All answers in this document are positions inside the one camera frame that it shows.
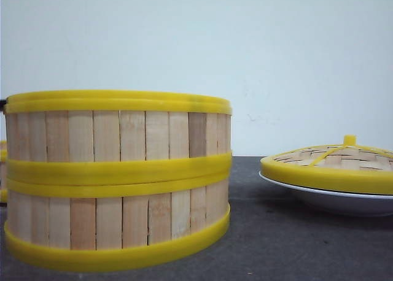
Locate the bamboo steamer basket single bun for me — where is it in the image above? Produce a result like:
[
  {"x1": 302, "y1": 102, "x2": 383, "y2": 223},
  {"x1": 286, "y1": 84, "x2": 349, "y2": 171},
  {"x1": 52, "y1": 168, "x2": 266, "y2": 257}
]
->
[{"x1": 4, "y1": 90, "x2": 232, "y2": 193}]

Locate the near bamboo steamer basket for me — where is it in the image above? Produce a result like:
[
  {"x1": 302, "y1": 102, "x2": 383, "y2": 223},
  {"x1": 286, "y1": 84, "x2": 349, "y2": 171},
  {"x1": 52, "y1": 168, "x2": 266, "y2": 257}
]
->
[{"x1": 5, "y1": 180, "x2": 230, "y2": 272}]

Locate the bamboo steamer basket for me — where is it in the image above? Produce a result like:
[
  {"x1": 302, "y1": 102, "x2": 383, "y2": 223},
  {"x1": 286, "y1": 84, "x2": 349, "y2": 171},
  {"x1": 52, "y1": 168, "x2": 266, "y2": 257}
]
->
[
  {"x1": 5, "y1": 180, "x2": 230, "y2": 272},
  {"x1": 1, "y1": 140, "x2": 7, "y2": 204}
]

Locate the yellow woven steamer lid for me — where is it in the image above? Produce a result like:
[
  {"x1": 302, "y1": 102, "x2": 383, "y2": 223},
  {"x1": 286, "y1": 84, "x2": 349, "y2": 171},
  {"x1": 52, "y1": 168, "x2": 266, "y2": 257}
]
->
[{"x1": 260, "y1": 135, "x2": 392, "y2": 196}]

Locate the white ceramic plate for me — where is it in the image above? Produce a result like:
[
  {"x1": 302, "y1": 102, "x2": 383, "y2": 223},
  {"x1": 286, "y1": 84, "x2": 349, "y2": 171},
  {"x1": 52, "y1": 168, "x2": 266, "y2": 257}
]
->
[{"x1": 259, "y1": 173, "x2": 392, "y2": 217}]

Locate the far bamboo steamer basket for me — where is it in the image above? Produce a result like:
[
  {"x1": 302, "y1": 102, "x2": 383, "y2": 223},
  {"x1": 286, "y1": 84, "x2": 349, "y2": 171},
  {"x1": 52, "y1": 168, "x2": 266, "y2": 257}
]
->
[{"x1": 1, "y1": 140, "x2": 7, "y2": 204}]

